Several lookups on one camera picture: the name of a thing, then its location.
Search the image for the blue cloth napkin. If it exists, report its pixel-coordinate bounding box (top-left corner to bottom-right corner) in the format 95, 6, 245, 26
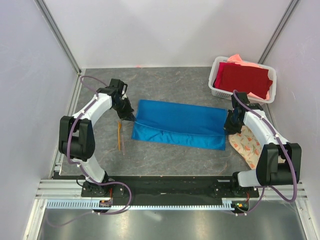
131, 99, 227, 151

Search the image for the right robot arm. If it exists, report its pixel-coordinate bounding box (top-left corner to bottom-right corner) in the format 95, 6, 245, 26
224, 103, 302, 197

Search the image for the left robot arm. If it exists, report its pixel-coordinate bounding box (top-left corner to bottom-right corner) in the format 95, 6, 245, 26
58, 87, 136, 197

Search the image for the orange plastic fork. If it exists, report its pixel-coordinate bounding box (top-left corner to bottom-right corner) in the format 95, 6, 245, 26
117, 121, 123, 151

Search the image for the white plastic basket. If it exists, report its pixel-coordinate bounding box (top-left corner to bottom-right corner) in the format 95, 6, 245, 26
208, 54, 277, 104

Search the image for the floral oval placemat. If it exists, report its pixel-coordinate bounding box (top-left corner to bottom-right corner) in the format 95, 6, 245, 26
228, 125, 262, 170

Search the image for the red cloth in basket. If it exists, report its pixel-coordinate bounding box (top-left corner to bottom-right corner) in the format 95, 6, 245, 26
213, 62, 273, 100

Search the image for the salmon cloth in basket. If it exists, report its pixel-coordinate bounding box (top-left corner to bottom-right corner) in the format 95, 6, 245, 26
227, 54, 260, 68

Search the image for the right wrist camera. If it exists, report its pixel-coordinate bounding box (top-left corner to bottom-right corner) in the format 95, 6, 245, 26
231, 92, 250, 109

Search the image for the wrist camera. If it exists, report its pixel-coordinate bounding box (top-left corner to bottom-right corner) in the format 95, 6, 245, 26
231, 92, 250, 109
109, 78, 128, 96

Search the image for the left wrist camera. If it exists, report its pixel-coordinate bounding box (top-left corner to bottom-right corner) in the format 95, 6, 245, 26
109, 78, 128, 96

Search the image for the slotted cable duct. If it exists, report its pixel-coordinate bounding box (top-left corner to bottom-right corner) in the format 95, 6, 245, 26
46, 198, 251, 211

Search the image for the right aluminium corner post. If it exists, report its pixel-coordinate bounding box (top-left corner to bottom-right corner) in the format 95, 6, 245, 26
257, 0, 301, 65

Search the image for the aluminium corner post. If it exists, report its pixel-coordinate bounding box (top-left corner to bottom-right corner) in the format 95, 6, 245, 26
34, 0, 82, 75
257, 0, 301, 65

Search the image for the left aluminium corner post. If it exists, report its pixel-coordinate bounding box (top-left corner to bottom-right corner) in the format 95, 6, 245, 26
34, 0, 82, 75

